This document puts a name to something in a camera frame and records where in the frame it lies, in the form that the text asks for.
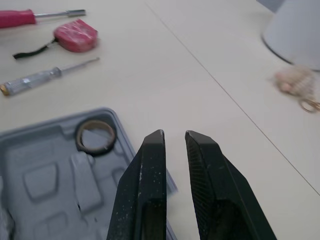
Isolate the red handled nut driver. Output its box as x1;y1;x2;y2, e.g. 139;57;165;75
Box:
0;9;87;29

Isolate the black tape roll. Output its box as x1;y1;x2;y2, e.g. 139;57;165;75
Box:
75;119;117;157

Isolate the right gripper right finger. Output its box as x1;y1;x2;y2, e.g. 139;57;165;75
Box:
184;130;278;240

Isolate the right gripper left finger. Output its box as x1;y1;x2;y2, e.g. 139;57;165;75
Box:
106;129;168;240

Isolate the beaded keychain with gold ring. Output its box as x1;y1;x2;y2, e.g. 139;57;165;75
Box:
271;65;320;113

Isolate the red tape measure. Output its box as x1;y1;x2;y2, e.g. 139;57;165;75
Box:
12;18;99;60

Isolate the white cone shaped object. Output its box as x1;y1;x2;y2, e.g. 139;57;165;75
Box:
260;0;320;72

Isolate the clear handled tester screwdriver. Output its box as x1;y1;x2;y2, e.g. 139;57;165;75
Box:
0;57;101;97

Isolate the grey tool case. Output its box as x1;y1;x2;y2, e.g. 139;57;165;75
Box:
0;107;179;240

